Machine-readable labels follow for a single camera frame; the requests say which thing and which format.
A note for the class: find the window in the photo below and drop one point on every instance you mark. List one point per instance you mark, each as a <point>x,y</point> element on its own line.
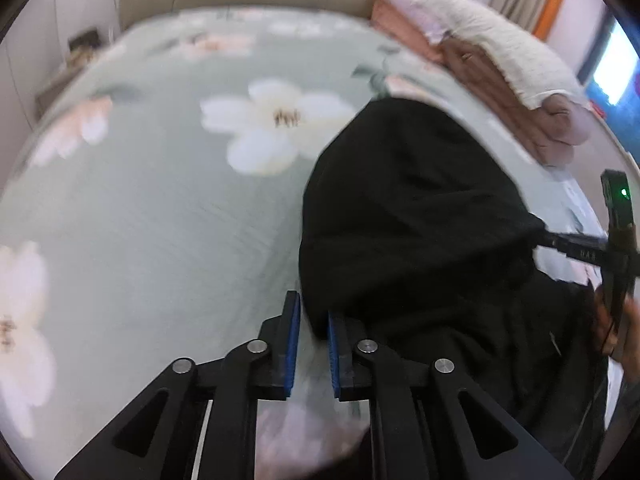
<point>612,67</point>

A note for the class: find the floral green bed sheet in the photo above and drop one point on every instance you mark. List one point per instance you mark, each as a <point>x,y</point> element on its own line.
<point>150,200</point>

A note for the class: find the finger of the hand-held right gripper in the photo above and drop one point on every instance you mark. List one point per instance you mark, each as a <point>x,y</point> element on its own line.
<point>575,247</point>

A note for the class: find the wooden nightstand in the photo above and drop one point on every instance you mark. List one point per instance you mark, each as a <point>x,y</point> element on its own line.
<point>70,67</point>

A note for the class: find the black garment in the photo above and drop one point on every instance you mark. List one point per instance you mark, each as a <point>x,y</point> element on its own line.
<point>420,240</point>

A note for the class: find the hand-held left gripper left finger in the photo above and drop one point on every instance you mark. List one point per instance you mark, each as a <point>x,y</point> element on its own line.
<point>291,355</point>

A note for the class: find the folded pink quilt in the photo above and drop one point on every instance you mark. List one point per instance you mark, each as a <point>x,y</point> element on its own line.
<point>505,90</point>

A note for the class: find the person's right hand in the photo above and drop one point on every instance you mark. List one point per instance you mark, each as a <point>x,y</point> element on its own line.
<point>622,332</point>

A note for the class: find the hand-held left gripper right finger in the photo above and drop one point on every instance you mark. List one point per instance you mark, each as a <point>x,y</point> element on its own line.
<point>334,355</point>

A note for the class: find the white fluffy blanket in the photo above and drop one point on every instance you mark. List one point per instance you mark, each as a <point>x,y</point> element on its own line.
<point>500,42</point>

